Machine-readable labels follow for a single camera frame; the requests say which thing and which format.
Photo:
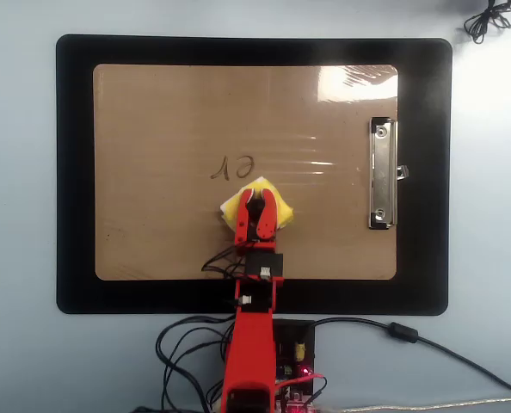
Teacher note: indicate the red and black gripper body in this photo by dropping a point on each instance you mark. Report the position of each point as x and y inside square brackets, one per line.
[264, 263]

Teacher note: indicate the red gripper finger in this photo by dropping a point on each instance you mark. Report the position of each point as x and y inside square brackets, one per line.
[242, 219]
[267, 219]

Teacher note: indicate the yellow sponge with black knob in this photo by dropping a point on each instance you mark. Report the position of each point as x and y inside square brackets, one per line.
[282, 211]

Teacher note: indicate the electronics control board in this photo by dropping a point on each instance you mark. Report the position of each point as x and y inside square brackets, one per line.
[307, 340]

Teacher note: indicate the brown clipboard board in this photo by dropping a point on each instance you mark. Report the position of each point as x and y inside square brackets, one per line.
[152, 129]

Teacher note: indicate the metal clipboard clip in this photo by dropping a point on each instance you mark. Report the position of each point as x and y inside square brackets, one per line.
[382, 172]

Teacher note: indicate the black rubber mat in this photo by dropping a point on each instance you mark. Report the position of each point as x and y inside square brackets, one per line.
[255, 49]

